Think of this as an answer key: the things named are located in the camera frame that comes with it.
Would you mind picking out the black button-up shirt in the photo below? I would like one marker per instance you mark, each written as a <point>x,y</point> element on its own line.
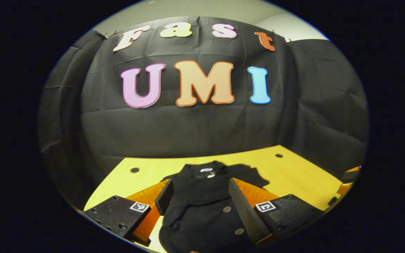
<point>199,196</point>

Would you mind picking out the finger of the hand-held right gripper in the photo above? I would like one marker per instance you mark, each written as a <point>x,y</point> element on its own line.
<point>345,188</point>

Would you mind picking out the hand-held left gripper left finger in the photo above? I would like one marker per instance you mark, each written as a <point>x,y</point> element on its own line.
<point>164,196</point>

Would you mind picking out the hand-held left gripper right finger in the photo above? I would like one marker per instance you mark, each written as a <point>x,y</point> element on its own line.
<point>246,214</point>

